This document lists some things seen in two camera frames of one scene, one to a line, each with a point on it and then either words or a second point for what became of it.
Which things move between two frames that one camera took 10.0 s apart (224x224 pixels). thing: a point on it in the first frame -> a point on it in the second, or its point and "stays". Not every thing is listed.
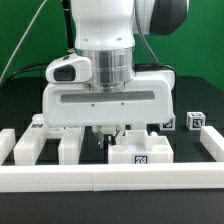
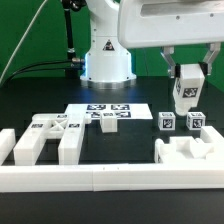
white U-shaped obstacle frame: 43,178 stays
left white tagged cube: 169,125 stays
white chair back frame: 70,147 stays
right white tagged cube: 195,120 stays
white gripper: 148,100 -> 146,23
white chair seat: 137,147 -> 185,148
